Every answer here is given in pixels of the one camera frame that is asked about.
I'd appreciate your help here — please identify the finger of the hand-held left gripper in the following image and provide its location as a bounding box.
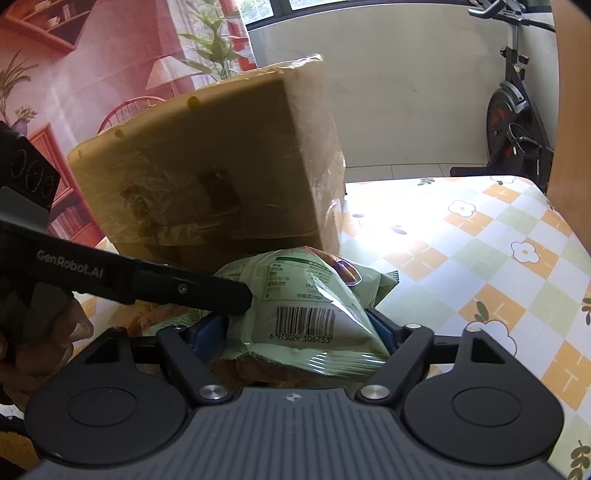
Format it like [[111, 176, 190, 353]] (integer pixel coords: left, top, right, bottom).
[[134, 260, 253, 317]]

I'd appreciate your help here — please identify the person's left hand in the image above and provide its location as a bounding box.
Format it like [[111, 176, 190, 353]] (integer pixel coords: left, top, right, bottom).
[[0, 293, 95, 407]]

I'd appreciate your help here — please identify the wooden door panel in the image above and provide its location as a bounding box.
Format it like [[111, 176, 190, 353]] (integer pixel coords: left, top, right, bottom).
[[547, 0, 591, 259]]

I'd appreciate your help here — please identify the red room print backdrop cloth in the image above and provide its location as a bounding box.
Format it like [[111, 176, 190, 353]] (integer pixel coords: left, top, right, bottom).
[[0, 0, 232, 252]]

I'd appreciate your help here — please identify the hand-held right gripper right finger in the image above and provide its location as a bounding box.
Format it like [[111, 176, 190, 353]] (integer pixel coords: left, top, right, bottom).
[[356, 308, 513, 404]]

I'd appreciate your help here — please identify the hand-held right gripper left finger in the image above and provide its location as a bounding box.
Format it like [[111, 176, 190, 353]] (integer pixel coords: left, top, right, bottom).
[[83, 316, 233, 404]]

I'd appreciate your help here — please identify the brown cardboard box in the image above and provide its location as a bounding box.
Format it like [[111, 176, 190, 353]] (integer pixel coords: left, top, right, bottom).
[[67, 53, 347, 268]]

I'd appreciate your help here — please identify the green snack packet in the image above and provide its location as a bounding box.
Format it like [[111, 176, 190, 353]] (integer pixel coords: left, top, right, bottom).
[[215, 246, 400, 380]]

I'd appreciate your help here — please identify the black exercise bike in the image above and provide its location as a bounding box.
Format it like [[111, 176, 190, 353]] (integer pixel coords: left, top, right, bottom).
[[450, 0, 557, 178]]

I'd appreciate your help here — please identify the bamboo print backdrop cloth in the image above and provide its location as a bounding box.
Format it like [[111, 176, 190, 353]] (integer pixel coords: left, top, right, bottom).
[[178, 0, 252, 86]]

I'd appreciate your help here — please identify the checkered floral tablecloth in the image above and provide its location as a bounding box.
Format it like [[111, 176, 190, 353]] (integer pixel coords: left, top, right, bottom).
[[74, 175, 591, 480]]

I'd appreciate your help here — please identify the black framed window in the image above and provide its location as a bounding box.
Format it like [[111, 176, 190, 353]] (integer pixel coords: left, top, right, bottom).
[[238, 0, 356, 24]]

